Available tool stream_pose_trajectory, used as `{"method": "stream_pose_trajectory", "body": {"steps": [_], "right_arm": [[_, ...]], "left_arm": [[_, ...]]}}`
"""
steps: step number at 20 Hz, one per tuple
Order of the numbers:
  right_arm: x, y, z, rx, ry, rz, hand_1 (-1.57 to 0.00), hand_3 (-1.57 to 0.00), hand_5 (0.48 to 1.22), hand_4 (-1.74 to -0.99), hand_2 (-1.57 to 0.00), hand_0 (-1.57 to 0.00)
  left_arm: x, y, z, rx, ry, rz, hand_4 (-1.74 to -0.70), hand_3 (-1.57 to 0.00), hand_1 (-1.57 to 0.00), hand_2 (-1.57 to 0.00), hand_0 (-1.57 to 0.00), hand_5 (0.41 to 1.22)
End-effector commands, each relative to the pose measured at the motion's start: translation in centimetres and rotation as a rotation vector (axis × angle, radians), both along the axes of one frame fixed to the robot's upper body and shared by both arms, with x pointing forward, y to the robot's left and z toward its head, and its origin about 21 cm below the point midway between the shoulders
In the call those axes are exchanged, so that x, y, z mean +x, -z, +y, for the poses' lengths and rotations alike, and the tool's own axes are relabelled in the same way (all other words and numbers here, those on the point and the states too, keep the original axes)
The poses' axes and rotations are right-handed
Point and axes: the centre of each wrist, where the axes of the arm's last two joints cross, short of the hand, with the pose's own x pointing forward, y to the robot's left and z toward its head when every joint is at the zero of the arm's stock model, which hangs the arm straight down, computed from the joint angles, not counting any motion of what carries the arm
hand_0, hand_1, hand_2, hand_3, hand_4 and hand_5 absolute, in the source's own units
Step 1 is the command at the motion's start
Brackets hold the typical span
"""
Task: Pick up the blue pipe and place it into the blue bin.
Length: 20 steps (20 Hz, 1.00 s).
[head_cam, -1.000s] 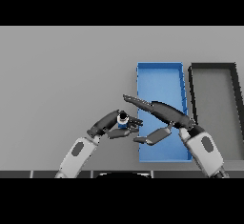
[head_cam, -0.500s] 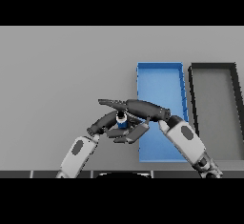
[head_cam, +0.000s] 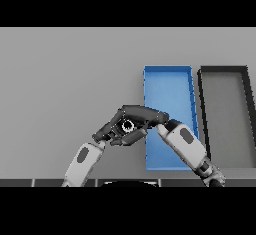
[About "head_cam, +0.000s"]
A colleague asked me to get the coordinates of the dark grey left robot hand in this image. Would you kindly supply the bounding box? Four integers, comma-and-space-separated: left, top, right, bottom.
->
91, 109, 128, 144

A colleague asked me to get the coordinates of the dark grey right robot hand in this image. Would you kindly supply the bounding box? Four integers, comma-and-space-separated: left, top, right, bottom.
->
109, 104, 171, 147

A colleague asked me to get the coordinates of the blue bin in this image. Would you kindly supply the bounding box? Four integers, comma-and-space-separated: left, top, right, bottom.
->
142, 64, 200, 172

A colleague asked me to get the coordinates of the dark grey bin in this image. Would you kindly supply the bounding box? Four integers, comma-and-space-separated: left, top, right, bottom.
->
196, 65, 256, 171

